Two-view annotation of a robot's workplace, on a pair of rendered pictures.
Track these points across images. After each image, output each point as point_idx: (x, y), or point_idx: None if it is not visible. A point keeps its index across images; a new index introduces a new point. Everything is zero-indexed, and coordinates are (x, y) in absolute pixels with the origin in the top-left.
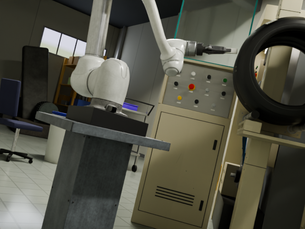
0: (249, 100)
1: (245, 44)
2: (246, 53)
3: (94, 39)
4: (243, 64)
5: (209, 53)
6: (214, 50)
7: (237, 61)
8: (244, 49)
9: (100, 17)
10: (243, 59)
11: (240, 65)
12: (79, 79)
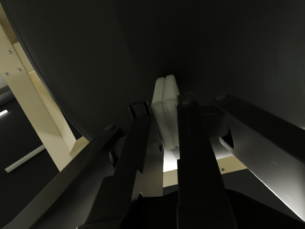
0: None
1: (82, 121)
2: (37, 74)
3: None
4: (3, 7)
5: (220, 195)
6: (61, 188)
7: (50, 23)
8: (61, 97)
9: None
10: (22, 38)
11: (12, 0)
12: None
